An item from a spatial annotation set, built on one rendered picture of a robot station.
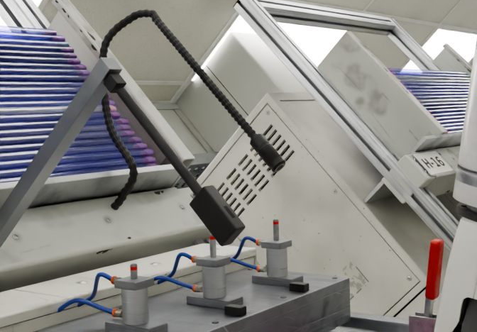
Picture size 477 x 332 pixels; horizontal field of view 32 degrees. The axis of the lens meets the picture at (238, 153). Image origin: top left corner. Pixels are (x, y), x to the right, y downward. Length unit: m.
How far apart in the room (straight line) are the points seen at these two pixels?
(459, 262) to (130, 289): 0.27
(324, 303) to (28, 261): 0.30
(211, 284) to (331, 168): 1.05
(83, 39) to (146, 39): 2.73
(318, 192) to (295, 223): 0.09
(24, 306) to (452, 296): 0.36
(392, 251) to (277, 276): 0.91
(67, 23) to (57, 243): 0.44
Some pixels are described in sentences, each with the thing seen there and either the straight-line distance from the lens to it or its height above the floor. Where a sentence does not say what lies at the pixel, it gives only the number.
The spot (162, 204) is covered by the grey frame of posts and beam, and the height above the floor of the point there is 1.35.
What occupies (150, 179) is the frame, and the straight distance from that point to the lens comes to 1.04.
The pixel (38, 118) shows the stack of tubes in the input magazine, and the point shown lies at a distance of 0.99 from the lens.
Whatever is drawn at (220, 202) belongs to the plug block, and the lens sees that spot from 0.65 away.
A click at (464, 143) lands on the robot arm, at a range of 0.64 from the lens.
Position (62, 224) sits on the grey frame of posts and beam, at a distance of 0.92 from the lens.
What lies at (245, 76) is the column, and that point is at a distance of 4.24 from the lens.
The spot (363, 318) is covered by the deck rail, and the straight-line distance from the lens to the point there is 0.95.
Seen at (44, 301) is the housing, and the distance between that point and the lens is 0.77.
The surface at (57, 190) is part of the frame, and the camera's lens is 0.93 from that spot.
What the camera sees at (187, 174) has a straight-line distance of 0.67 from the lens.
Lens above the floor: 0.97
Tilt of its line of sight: 21 degrees up
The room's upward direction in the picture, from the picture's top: 39 degrees counter-clockwise
